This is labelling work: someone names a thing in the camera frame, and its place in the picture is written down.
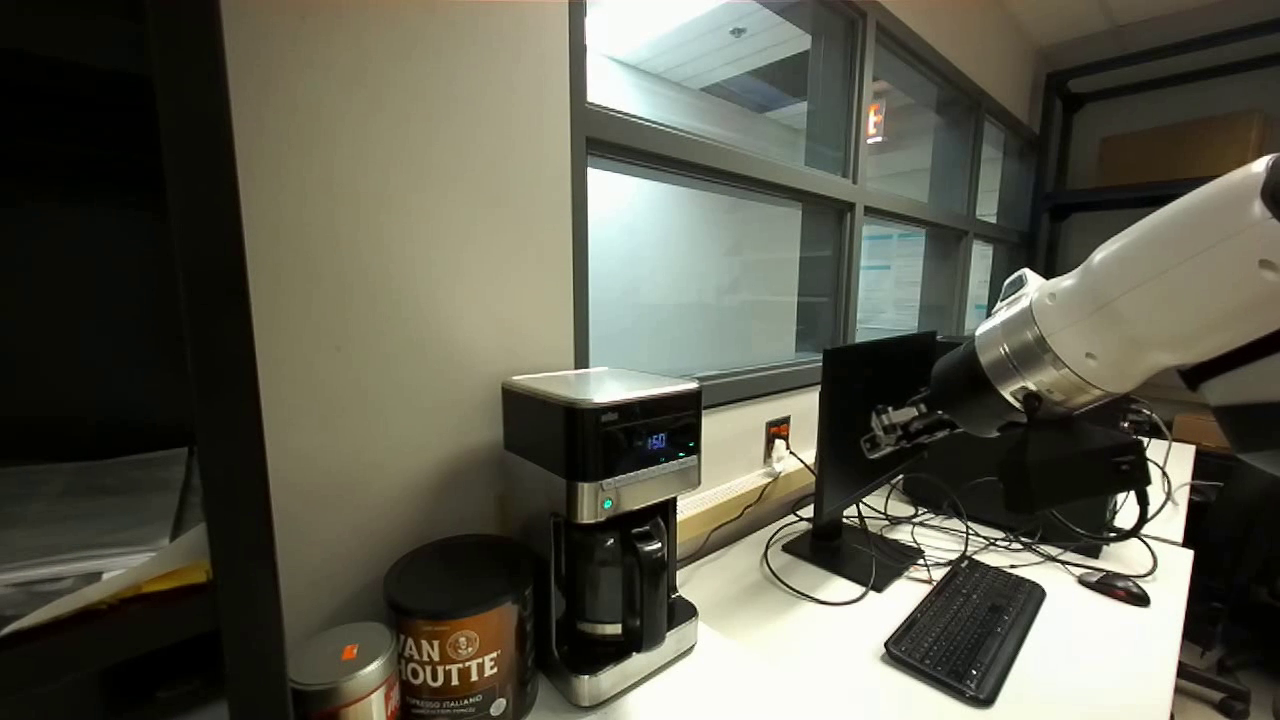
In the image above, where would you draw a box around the brown Van Houtte coffee can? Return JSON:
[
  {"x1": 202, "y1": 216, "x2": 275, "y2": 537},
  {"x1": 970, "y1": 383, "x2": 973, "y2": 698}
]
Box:
[{"x1": 379, "y1": 533, "x2": 543, "y2": 720}]

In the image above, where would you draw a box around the black steel drip coffeemaker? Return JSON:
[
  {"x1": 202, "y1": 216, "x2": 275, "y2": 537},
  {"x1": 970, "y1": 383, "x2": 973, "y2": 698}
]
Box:
[{"x1": 501, "y1": 362, "x2": 707, "y2": 713}]

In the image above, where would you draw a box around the orange wall power outlet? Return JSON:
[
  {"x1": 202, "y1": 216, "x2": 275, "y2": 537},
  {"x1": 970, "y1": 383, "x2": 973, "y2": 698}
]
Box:
[{"x1": 761, "y1": 410, "x2": 795, "y2": 473}]

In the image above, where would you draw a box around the stack of papers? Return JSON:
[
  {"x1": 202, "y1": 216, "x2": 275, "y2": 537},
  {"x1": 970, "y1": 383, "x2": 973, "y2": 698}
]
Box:
[{"x1": 0, "y1": 445, "x2": 215, "y2": 641}]

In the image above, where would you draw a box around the small silver lidded tin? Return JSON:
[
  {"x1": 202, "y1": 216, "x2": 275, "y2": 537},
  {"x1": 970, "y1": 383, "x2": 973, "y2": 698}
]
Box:
[{"x1": 290, "y1": 619, "x2": 403, "y2": 720}]

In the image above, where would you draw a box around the black computer keyboard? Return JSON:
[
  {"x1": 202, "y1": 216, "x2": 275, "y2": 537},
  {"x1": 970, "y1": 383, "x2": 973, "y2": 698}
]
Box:
[{"x1": 882, "y1": 557, "x2": 1051, "y2": 713}]

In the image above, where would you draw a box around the glass coffee carafe black handle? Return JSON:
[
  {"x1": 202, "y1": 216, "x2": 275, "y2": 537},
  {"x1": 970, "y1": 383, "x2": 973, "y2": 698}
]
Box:
[{"x1": 571, "y1": 517, "x2": 680, "y2": 657}]

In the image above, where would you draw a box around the large flat cardboard box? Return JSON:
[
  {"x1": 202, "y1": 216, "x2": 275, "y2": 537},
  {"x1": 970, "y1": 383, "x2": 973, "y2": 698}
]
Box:
[{"x1": 1092, "y1": 108, "x2": 1280, "y2": 188}]

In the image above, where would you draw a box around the coffeemaker black power cable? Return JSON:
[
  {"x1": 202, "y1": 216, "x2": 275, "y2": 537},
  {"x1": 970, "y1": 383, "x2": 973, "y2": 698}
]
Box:
[{"x1": 691, "y1": 467, "x2": 785, "y2": 551}]

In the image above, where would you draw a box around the grey interior window frame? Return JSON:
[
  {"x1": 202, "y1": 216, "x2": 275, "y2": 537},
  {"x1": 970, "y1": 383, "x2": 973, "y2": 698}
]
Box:
[{"x1": 568, "y1": 0, "x2": 1043, "y2": 410}]

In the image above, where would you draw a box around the black computer monitor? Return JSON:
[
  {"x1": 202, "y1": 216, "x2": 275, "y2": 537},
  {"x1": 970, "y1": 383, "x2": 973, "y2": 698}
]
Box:
[{"x1": 782, "y1": 327, "x2": 952, "y2": 595}]

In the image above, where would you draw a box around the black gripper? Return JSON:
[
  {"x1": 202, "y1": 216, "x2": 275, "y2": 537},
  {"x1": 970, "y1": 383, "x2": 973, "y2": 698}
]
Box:
[{"x1": 855, "y1": 339, "x2": 1025, "y2": 464}]

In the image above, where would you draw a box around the black shelving unit with papers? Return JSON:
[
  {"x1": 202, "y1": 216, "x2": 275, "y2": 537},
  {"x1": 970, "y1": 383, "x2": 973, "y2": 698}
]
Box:
[{"x1": 0, "y1": 0, "x2": 295, "y2": 720}]

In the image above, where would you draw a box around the black metal storage rack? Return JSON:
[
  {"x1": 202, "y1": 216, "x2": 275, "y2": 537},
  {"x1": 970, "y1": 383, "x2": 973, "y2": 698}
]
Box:
[{"x1": 1025, "y1": 17, "x2": 1280, "y2": 449}]

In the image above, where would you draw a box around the beige wall cable raceway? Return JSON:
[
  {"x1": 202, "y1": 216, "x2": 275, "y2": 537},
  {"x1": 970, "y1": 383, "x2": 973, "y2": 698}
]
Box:
[{"x1": 672, "y1": 464, "x2": 821, "y2": 562}]

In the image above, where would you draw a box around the long black desk cable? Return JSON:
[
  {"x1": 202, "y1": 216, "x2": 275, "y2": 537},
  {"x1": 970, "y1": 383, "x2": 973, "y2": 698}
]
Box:
[{"x1": 756, "y1": 435, "x2": 888, "y2": 610}]

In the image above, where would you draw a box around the black computer mouse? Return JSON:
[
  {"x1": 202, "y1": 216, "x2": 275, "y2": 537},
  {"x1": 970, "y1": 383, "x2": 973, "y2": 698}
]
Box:
[{"x1": 1078, "y1": 567, "x2": 1157, "y2": 610}]

